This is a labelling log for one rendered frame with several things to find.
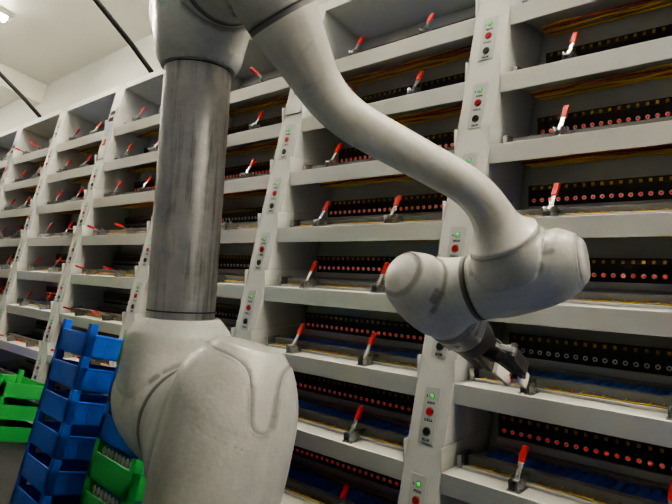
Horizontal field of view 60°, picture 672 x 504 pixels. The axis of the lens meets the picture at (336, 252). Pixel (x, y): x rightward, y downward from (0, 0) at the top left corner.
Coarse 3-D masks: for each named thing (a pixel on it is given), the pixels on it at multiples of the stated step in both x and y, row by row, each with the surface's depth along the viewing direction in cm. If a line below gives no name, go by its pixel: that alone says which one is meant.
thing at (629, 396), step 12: (480, 372) 131; (516, 384) 125; (540, 384) 122; (552, 384) 120; (564, 384) 118; (576, 384) 117; (588, 384) 116; (600, 396) 112; (612, 396) 112; (624, 396) 111; (636, 396) 109; (648, 396) 108; (660, 396) 107
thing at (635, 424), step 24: (456, 360) 128; (528, 360) 136; (456, 384) 127; (480, 384) 126; (480, 408) 123; (504, 408) 119; (528, 408) 116; (552, 408) 113; (576, 408) 110; (600, 408) 107; (624, 408) 107; (600, 432) 107; (624, 432) 104; (648, 432) 101
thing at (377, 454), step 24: (312, 384) 178; (336, 384) 171; (312, 408) 167; (336, 408) 167; (360, 408) 147; (384, 408) 159; (408, 408) 153; (312, 432) 151; (336, 432) 151; (360, 432) 149; (384, 432) 144; (408, 432) 145; (336, 456) 144; (360, 456) 139; (384, 456) 134
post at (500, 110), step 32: (480, 0) 154; (480, 32) 151; (512, 32) 148; (480, 64) 148; (512, 96) 148; (480, 128) 142; (512, 128) 148; (480, 160) 140; (512, 192) 148; (448, 224) 140; (448, 352) 131; (448, 384) 128; (416, 416) 131; (448, 416) 126; (480, 416) 136; (416, 448) 129
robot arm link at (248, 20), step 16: (192, 0) 80; (208, 0) 78; (224, 0) 76; (240, 0) 74; (256, 0) 73; (272, 0) 73; (288, 0) 74; (208, 16) 81; (224, 16) 79; (240, 16) 76; (256, 16) 74; (272, 16) 74
